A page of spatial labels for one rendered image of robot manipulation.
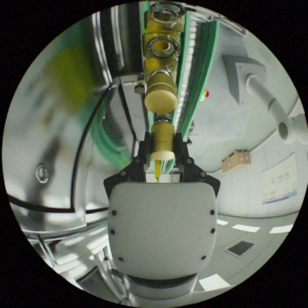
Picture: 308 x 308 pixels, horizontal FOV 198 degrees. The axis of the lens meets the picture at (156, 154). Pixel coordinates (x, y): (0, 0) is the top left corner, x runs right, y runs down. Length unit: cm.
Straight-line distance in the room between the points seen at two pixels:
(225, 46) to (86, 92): 56
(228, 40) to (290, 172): 345
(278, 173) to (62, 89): 391
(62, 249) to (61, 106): 19
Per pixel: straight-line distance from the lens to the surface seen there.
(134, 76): 40
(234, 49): 61
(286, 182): 371
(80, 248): 21
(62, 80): 16
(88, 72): 21
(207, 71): 32
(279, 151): 378
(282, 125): 41
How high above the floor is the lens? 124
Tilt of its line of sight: 22 degrees down
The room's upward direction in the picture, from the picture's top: 178 degrees counter-clockwise
